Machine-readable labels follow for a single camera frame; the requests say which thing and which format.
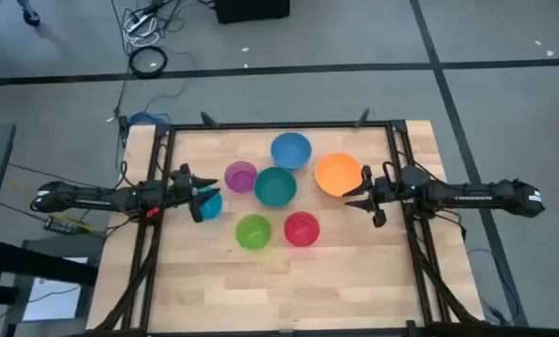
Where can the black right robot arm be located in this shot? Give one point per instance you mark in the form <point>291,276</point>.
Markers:
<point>471,194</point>

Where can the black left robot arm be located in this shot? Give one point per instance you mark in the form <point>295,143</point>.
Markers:
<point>82,196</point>

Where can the black furniture beam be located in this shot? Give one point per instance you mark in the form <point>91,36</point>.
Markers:
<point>31,262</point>

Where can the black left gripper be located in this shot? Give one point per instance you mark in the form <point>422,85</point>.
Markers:
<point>183,185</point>

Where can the small purple plastic bowl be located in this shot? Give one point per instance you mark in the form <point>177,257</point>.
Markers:
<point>240,178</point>

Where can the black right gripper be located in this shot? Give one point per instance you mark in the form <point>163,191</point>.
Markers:
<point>384,194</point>

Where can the black metal table frame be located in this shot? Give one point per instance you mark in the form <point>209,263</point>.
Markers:
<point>283,125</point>

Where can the small red plastic bowl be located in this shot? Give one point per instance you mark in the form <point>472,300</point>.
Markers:
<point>301,228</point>

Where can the black box on floor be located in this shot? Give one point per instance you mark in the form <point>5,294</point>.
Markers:
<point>251,10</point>

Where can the white board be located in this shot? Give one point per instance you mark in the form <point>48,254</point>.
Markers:
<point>54,302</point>

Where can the red tape strip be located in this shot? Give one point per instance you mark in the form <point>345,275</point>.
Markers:
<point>152,212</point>

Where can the large orange plastic bowl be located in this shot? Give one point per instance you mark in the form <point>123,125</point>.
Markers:
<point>335,174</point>

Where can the small green plastic bowl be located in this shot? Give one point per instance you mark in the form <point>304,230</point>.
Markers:
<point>253,231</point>

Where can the large blue plastic bowl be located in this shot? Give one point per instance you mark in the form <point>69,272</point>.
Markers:
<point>290,150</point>

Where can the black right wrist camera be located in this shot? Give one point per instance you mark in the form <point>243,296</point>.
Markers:
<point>378,218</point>

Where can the large teal plastic bowl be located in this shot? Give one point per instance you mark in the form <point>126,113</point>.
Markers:
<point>275,187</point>

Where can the grey power strip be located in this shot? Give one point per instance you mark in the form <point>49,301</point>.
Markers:
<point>138,22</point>

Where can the black hub with green light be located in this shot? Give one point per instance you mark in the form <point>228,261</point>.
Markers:
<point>123,128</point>

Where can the small black electronics box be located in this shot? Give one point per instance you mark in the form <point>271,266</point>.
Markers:
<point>60,225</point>

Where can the black chair caster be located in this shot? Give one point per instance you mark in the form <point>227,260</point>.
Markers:
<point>30,17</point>

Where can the small light blue plastic bowl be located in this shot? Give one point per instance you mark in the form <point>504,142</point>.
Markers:
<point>213,209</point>

